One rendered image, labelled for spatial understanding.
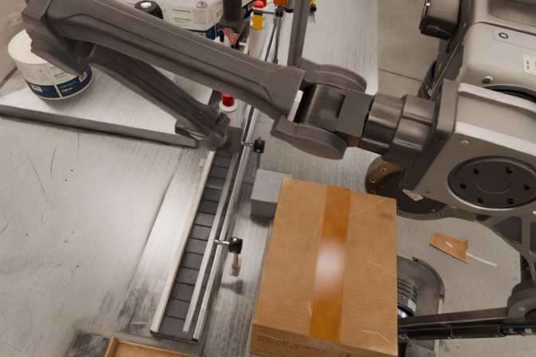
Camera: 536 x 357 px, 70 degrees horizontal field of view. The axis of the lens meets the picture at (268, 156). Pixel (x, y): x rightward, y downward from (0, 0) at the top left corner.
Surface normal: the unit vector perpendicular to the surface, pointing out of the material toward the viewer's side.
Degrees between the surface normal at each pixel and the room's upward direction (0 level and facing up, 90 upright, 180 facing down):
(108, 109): 0
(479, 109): 0
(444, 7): 0
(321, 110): 27
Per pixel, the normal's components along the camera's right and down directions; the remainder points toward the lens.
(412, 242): 0.06, -0.60
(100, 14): 0.14, -0.14
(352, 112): -0.10, -0.22
